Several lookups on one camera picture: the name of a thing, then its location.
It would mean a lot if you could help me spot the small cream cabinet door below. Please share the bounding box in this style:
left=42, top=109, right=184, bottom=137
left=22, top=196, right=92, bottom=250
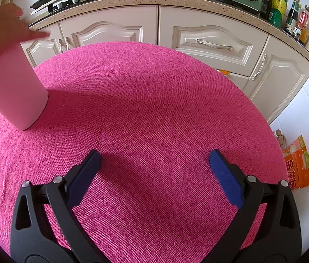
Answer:
left=219, top=71, right=257, bottom=92

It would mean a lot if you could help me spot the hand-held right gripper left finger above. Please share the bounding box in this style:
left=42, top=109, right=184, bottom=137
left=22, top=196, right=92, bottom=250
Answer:
left=10, top=150, right=108, bottom=263

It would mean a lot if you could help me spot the cream kitchen base cabinet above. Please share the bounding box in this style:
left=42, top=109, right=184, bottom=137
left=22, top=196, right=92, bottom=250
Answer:
left=0, top=5, right=309, bottom=125

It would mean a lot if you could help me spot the pink cup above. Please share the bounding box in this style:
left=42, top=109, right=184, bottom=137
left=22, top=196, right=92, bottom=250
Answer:
left=0, top=42, right=49, bottom=131

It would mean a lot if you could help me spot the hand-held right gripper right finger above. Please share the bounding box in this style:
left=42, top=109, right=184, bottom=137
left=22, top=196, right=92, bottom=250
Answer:
left=206, top=149, right=303, bottom=263

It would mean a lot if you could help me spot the orange plastic bag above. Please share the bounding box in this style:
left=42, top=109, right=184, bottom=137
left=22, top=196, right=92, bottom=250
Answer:
left=284, top=135, right=309, bottom=191

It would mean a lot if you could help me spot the yellow label small bottle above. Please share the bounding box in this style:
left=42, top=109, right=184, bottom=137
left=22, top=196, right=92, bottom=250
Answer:
left=298, top=25, right=309, bottom=46

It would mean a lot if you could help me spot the pink tablecloth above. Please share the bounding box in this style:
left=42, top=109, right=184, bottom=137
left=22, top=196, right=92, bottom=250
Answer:
left=0, top=42, right=288, bottom=263

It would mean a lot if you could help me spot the cream drawer front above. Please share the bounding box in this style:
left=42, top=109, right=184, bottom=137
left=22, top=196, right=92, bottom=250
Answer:
left=158, top=6, right=268, bottom=74

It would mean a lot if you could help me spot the dark soy sauce bottle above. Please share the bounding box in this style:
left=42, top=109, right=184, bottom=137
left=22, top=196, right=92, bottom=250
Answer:
left=284, top=0, right=300, bottom=33

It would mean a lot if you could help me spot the metal drawer handle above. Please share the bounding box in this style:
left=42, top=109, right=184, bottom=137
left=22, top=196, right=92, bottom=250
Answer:
left=195, top=39, right=234, bottom=51

